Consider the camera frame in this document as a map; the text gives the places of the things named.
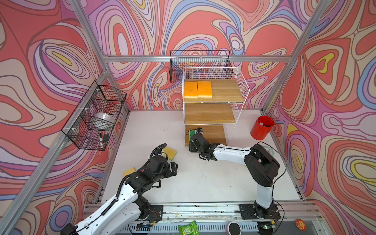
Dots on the white wire wooden shelf rack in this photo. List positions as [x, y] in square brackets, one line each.
[218, 115]

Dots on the black wire basket wall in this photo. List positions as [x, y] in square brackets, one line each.
[196, 58]
[92, 123]

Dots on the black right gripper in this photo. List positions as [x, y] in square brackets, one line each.
[191, 148]

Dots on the yellow green sponge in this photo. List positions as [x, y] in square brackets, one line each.
[170, 152]
[191, 133]

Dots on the orange yellow sponge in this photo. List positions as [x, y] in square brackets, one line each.
[129, 171]
[190, 90]
[204, 89]

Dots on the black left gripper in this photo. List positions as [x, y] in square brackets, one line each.
[174, 170]

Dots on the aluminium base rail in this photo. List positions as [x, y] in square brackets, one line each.
[212, 219]

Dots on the black wire basket back wall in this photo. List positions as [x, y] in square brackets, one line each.
[196, 58]

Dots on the red round sticker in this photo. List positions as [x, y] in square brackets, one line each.
[301, 225]

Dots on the silver bowl in basket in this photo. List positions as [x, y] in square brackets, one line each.
[103, 118]

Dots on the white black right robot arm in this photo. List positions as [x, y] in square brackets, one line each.
[262, 166]

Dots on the black marker in basket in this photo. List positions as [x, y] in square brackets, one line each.
[101, 141]

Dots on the small mint alarm clock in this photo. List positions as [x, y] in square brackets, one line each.
[271, 152]

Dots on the green snack packet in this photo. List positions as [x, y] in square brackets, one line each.
[189, 229]

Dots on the red ribbed metal bucket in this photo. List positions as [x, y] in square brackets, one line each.
[262, 127]

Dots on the black wire basket left wall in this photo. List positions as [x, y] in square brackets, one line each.
[92, 123]

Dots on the black round speaker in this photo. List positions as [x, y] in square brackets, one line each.
[233, 228]

